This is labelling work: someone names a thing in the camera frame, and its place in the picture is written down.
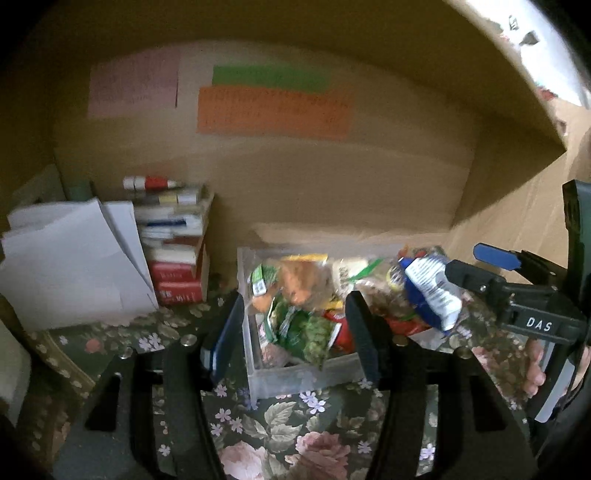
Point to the person's right hand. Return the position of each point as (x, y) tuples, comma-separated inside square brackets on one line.
[(535, 377)]

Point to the green clear snack bag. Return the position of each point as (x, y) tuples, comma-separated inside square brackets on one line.
[(379, 280)]

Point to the white tissue pack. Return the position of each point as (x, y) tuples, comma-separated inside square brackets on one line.
[(15, 371)]

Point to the red white glue tube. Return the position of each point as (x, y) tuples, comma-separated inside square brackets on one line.
[(147, 183)]

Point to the wooden shelf board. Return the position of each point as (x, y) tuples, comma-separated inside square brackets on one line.
[(445, 45)]

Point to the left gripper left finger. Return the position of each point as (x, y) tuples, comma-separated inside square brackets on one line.
[(113, 436)]

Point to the blue white snack packet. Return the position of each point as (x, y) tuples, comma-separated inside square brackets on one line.
[(437, 300)]

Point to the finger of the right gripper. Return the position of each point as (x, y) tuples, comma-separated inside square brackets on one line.
[(496, 256), (489, 287)]

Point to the green sticky note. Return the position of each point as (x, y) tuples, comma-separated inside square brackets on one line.
[(272, 76)]

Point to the pink sticky note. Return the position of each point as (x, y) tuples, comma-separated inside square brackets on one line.
[(127, 85)]

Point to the orange paper note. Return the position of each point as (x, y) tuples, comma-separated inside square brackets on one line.
[(255, 111)]

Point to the stack of books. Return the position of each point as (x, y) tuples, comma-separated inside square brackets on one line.
[(172, 226)]

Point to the red snack bag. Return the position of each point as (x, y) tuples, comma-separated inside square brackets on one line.
[(369, 327)]

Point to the floral green tablecloth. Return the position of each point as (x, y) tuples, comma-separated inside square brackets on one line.
[(322, 433)]

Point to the white folded papers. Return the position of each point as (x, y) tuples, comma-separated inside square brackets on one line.
[(70, 263)]

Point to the clear plastic storage bin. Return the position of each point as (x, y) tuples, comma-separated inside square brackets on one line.
[(339, 368)]

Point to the green label bread bag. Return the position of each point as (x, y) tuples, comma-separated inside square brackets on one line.
[(290, 294)]

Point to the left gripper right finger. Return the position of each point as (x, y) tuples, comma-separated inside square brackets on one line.
[(477, 435)]

